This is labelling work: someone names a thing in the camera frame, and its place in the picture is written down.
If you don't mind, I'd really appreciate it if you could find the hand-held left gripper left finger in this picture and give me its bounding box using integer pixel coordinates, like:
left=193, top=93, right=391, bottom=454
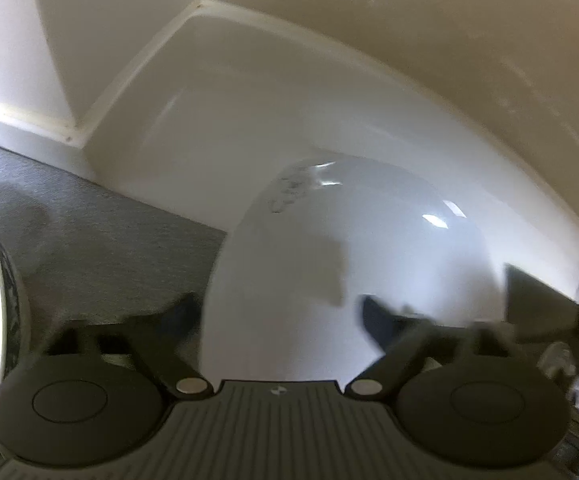
left=49, top=293, right=215, bottom=401

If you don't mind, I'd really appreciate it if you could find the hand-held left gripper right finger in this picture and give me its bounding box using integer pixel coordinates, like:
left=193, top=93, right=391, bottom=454
left=344, top=295, right=516, bottom=398

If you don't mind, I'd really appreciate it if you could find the white glossy plate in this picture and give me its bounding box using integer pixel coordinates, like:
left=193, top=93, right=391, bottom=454
left=202, top=156, right=506, bottom=386

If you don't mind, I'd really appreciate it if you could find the grey mat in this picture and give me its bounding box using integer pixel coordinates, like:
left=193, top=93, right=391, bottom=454
left=0, top=139, right=227, bottom=356

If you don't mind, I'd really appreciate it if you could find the white basin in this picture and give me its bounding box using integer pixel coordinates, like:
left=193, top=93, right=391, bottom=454
left=76, top=0, right=579, bottom=313

